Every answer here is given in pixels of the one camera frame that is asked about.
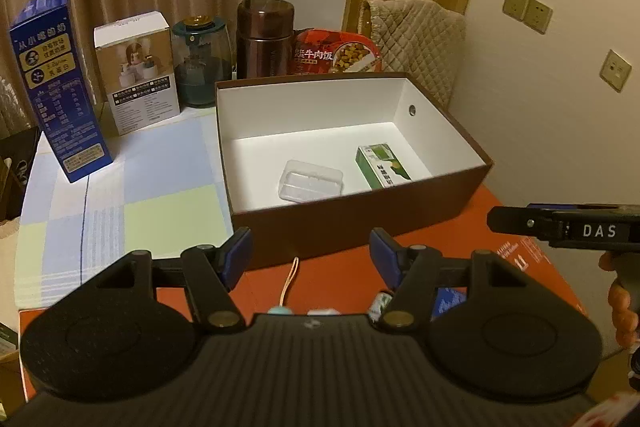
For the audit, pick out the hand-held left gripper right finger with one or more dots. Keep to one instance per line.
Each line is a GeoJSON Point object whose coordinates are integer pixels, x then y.
{"type": "Point", "coordinates": [382, 253]}

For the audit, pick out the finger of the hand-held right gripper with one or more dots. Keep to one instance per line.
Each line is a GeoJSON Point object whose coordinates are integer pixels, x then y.
{"type": "Point", "coordinates": [515, 221]}
{"type": "Point", "coordinates": [552, 206]}

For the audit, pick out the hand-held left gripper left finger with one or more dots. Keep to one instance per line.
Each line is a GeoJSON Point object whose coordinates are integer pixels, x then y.
{"type": "Point", "coordinates": [239, 253]}

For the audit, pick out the brown storage box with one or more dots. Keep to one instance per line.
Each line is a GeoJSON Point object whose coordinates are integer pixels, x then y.
{"type": "Point", "coordinates": [350, 227]}

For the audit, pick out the person's right hand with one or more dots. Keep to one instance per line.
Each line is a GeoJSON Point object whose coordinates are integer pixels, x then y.
{"type": "Point", "coordinates": [621, 307]}

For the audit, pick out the small green-label bottle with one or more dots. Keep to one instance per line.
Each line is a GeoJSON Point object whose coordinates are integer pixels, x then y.
{"type": "Point", "coordinates": [380, 304]}

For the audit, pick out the red printed desk mat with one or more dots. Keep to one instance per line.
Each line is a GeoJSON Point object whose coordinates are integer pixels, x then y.
{"type": "Point", "coordinates": [450, 239]}

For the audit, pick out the teal white socket cube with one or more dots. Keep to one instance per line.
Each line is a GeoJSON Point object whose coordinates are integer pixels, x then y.
{"type": "Point", "coordinates": [278, 310]}

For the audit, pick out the white adapter block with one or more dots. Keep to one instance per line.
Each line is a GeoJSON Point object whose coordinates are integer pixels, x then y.
{"type": "Point", "coordinates": [322, 312]}

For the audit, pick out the small green box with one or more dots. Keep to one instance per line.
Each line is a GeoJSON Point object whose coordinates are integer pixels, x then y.
{"type": "Point", "coordinates": [382, 167]}

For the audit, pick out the clear plastic case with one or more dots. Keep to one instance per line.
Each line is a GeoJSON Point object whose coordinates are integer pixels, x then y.
{"type": "Point", "coordinates": [310, 182]}

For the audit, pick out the pastel checked cloth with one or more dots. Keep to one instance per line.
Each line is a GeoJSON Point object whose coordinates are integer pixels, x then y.
{"type": "Point", "coordinates": [150, 187]}

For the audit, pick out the teal glass jar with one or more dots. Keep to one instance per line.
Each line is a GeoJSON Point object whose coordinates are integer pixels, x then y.
{"type": "Point", "coordinates": [200, 67]}

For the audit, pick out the beige quilted chair cover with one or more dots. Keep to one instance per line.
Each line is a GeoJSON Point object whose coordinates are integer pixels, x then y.
{"type": "Point", "coordinates": [420, 42]}

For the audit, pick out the white product box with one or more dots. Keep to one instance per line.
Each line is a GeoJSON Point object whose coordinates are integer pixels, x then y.
{"type": "Point", "coordinates": [137, 77]}

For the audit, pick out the red instant meal box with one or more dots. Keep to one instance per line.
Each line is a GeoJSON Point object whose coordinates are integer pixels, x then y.
{"type": "Point", "coordinates": [320, 52]}

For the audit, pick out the brown thermos flask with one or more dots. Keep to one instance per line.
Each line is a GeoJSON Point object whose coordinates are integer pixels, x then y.
{"type": "Point", "coordinates": [265, 42]}

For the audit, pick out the blue milk carton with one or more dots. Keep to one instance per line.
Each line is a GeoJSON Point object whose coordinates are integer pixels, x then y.
{"type": "Point", "coordinates": [60, 107]}

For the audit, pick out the beige wall socket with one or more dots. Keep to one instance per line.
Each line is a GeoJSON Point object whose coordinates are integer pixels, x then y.
{"type": "Point", "coordinates": [615, 71]}
{"type": "Point", "coordinates": [539, 17]}
{"type": "Point", "coordinates": [515, 4]}

